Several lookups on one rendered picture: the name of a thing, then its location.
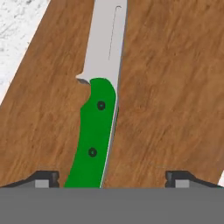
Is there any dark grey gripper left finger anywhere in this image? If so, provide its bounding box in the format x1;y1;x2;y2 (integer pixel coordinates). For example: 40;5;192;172
0;170;60;189

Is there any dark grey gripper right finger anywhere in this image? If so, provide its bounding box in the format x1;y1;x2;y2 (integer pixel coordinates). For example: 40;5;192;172
164;170;224;189

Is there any green-handled knife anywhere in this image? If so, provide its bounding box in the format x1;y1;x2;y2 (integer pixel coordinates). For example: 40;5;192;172
63;0;129;189

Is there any brown wooden cutting board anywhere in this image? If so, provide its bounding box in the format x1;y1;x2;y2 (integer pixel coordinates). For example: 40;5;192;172
0;0;224;189

